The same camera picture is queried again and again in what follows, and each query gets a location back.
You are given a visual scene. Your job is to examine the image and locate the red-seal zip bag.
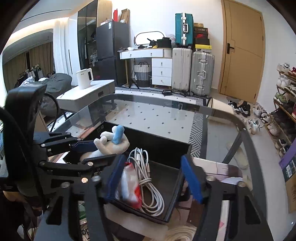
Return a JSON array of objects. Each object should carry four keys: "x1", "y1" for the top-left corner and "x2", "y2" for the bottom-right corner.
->
[{"x1": 115, "y1": 162, "x2": 142, "y2": 209}]

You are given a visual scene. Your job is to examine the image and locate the white blue plush toy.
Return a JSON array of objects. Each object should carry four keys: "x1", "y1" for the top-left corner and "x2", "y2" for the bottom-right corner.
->
[{"x1": 80, "y1": 125, "x2": 130, "y2": 162}]

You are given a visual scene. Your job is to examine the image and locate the black storage box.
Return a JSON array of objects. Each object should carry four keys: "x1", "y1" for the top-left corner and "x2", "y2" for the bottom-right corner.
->
[{"x1": 112, "y1": 127, "x2": 191, "y2": 224}]

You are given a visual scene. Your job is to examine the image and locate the white cable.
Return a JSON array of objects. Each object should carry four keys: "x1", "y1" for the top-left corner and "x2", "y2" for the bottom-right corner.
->
[{"x1": 126, "y1": 147, "x2": 165, "y2": 217}]

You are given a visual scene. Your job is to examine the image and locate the bagged cream rope coil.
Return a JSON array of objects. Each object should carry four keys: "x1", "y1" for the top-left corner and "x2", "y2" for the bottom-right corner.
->
[{"x1": 162, "y1": 225, "x2": 197, "y2": 241}]

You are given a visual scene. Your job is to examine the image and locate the person's left hand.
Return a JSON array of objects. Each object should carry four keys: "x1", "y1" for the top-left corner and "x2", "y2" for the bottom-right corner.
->
[{"x1": 1, "y1": 191, "x2": 43, "y2": 211}]

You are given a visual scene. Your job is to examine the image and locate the grey white side table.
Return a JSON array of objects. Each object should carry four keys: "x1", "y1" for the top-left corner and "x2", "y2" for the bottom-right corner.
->
[{"x1": 56, "y1": 80, "x2": 115, "y2": 113}]

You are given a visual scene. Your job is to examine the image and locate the dark grey beanbag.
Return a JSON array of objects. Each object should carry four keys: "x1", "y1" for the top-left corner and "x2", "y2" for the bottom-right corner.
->
[{"x1": 38, "y1": 73, "x2": 72, "y2": 117}]

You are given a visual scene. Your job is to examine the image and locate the white electric kettle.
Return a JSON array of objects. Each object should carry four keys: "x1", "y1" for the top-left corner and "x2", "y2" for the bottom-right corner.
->
[{"x1": 76, "y1": 68, "x2": 94, "y2": 89}]

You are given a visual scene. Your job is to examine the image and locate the open cardboard box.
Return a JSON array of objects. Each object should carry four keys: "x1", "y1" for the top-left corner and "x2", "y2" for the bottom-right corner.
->
[{"x1": 279, "y1": 141, "x2": 296, "y2": 213}]

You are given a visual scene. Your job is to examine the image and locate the woven laundry basket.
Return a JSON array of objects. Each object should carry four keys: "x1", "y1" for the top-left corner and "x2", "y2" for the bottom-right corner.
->
[{"x1": 133, "y1": 61, "x2": 152, "y2": 87}]

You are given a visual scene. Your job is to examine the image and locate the wooden shoe rack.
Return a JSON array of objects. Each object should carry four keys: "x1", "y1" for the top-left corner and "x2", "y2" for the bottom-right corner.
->
[{"x1": 267, "y1": 63, "x2": 295, "y2": 158}]

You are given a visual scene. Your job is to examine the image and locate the black refrigerator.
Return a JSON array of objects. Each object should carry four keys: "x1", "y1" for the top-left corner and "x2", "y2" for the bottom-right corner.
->
[{"x1": 95, "y1": 21, "x2": 130, "y2": 86}]

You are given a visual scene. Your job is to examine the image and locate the black glass cabinet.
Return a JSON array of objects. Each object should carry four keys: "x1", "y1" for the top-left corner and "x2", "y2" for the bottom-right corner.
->
[{"x1": 77, "y1": 1, "x2": 112, "y2": 77}]

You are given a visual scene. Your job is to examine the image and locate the oval vanity mirror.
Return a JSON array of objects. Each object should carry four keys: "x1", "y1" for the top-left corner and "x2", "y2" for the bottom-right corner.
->
[{"x1": 133, "y1": 31, "x2": 165, "y2": 49}]

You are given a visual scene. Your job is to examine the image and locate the white dressing desk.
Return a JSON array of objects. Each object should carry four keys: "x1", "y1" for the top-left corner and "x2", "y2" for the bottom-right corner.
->
[{"x1": 119, "y1": 48, "x2": 172, "y2": 87}]

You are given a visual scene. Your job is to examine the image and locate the white suitcase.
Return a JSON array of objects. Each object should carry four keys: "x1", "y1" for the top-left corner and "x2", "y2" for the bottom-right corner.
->
[{"x1": 171, "y1": 48, "x2": 192, "y2": 91}]

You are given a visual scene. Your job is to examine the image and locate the silver suitcase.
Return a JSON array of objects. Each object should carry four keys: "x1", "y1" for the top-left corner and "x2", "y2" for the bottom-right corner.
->
[{"x1": 190, "y1": 51, "x2": 215, "y2": 96}]

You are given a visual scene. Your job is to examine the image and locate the stacked shoe boxes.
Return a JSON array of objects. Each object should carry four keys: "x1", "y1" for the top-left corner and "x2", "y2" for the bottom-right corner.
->
[{"x1": 193, "y1": 23, "x2": 212, "y2": 53}]

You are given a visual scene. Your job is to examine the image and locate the tan wooden door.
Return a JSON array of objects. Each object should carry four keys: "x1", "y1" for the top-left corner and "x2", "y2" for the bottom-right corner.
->
[{"x1": 218, "y1": 1, "x2": 265, "y2": 103}]

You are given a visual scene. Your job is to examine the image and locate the teal suitcase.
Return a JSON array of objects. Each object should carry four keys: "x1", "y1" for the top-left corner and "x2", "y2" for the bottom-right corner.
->
[{"x1": 175, "y1": 13, "x2": 194, "y2": 49}]

